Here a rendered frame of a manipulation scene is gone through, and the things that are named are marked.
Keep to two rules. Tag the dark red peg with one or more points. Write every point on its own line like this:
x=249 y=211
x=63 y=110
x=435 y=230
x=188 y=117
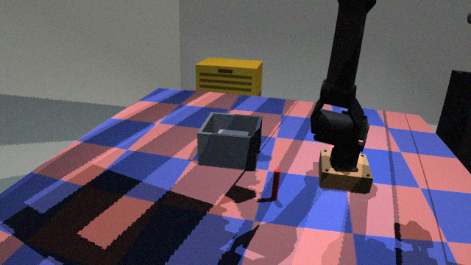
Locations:
x=275 y=185

